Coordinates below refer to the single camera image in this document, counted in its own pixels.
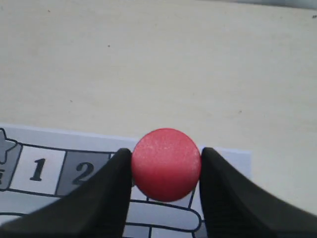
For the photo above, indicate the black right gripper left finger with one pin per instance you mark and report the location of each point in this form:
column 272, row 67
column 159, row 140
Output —
column 96, row 209

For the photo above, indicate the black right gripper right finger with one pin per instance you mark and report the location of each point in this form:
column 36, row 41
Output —
column 235, row 207

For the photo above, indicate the red cylinder game piece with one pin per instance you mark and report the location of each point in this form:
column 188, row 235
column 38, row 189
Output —
column 166, row 164

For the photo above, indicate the paper game board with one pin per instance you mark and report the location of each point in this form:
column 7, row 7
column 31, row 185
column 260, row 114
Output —
column 39, row 166

